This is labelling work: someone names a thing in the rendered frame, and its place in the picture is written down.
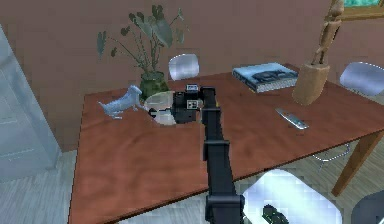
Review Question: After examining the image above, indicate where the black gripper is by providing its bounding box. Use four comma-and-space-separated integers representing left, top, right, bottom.
147, 91, 202, 125

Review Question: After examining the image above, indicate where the pale translucent bowl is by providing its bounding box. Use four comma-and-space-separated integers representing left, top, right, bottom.
144, 90, 178, 127

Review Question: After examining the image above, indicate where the green house plant in pot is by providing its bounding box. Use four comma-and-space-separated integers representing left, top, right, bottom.
96, 4, 188, 102

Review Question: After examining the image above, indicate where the pale blue dog statue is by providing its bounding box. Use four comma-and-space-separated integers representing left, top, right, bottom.
97, 84, 146, 120

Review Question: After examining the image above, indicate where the red-brown wooden table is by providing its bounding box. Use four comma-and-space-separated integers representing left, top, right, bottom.
68, 63, 384, 224

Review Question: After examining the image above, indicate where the white round-backed chair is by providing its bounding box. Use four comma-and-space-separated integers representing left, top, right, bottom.
242, 169, 344, 224
168, 53, 201, 82
312, 61, 384, 171

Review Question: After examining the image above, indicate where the blue grey book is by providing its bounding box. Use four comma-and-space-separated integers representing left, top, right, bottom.
232, 62, 299, 94

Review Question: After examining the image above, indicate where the white room door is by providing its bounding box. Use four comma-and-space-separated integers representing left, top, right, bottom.
0, 24, 63, 183

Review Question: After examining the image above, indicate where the grey remote control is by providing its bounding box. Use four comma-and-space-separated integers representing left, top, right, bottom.
275, 107, 310, 131

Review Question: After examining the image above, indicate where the black green small object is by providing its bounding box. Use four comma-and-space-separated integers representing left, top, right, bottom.
261, 204, 290, 224

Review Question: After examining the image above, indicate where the tan wooden figure statue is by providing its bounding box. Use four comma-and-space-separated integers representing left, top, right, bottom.
292, 0, 346, 107

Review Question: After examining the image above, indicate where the wooden framed window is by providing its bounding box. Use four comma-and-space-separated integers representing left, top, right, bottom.
339, 0, 384, 22

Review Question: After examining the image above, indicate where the dark grey chair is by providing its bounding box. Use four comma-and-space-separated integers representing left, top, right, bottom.
350, 190, 384, 224

